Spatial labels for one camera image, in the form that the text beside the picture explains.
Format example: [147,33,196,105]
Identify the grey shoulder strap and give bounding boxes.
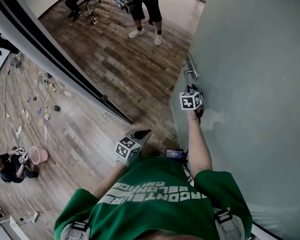
[61,219,91,240]
[213,207,246,240]

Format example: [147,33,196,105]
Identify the person's right forearm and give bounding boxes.
[186,108,214,180]

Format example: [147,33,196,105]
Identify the pink waste bin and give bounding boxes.
[29,145,50,165]

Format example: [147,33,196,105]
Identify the frosted glass door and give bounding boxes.
[169,0,300,240]

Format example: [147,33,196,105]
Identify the white plug adapter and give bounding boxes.
[29,210,40,224]

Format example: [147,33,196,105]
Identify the thin floor cable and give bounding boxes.
[3,51,25,145]

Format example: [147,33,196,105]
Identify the metal door handle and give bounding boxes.
[182,53,200,88]

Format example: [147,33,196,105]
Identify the person's head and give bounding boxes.
[144,230,198,240]

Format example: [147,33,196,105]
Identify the person's left forearm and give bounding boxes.
[93,161,128,199]

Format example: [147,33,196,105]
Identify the grey mesh pouch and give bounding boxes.
[10,57,22,69]

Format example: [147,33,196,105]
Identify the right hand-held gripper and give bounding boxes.
[179,84,205,119]

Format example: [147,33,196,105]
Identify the person in green shirt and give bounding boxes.
[54,155,253,240]

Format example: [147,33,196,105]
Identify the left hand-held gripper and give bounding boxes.
[114,129,152,166]

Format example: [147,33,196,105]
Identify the black floor cable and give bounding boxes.
[86,3,151,29]

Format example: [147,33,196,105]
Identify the small black screen device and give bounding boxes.
[164,147,185,164]

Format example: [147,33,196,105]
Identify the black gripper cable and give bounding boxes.
[181,150,191,183]

